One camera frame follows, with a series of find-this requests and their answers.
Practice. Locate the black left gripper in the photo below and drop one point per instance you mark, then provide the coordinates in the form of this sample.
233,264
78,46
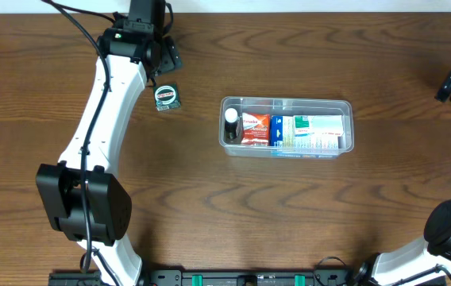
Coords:
173,58

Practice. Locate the blue Cool Fever box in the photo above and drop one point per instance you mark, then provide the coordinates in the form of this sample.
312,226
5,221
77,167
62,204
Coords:
286,144

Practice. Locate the white green medicine box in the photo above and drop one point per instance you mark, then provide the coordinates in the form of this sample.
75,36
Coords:
318,124

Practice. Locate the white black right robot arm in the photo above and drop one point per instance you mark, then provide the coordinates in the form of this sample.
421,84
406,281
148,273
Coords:
420,262

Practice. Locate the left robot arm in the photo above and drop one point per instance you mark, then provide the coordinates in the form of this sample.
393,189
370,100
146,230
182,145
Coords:
81,194

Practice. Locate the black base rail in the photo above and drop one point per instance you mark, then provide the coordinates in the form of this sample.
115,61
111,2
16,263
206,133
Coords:
331,277

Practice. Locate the dark bottle white cap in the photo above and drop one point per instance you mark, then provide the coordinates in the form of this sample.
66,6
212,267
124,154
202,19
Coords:
232,126

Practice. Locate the red Panadol ActiFast packet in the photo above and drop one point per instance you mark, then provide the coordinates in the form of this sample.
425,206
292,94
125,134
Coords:
256,129

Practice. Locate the clear plastic container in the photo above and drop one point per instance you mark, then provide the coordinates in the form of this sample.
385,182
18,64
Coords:
284,107

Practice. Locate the green Zam-Buk box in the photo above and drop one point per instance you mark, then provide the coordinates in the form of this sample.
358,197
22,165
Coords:
167,97

